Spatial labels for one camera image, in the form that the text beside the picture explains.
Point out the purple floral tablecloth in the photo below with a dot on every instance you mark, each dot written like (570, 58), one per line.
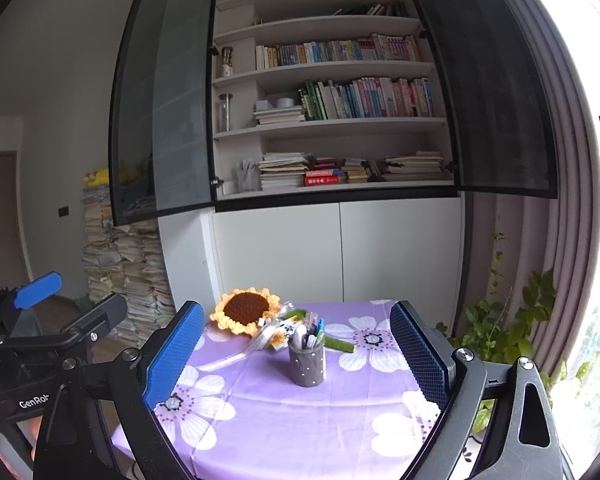
(367, 420)

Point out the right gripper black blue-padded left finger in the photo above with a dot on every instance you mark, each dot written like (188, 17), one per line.
(74, 443)

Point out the glass cabinet door right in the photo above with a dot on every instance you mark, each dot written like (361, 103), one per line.
(493, 94)

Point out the crocheted sunflower with green stem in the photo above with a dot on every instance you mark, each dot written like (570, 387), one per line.
(241, 311)

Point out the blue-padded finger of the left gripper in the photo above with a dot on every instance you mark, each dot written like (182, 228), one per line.
(37, 291)

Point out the red books on shelf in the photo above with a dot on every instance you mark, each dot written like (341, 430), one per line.
(324, 177)

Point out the glass cabinet door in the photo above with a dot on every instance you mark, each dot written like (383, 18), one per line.
(160, 117)
(493, 94)

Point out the white ribbon bow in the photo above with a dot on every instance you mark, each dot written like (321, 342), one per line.
(257, 343)

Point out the white sunflower greeting card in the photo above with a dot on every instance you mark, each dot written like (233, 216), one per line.
(286, 328)

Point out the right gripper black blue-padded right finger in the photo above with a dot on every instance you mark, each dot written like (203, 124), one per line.
(521, 440)

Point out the pink curtain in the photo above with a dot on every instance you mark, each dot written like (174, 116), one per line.
(563, 236)

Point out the stack of papers and books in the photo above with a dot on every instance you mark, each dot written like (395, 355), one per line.
(126, 260)

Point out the pink checked bunny pen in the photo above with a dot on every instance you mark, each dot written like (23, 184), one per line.
(313, 323)

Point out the grey perforated pen holder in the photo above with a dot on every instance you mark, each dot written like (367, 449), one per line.
(307, 366)

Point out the green leafy plant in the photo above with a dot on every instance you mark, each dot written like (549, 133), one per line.
(487, 332)

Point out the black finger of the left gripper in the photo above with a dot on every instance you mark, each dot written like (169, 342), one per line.
(98, 323)

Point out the white bookshelf cabinet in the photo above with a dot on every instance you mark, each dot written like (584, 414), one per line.
(302, 85)

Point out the blue pen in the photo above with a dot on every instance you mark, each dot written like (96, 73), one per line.
(320, 329)

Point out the white correction tape dispenser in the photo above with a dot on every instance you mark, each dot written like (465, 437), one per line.
(297, 337)

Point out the glass cabinet door left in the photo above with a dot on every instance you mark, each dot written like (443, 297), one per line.
(160, 117)

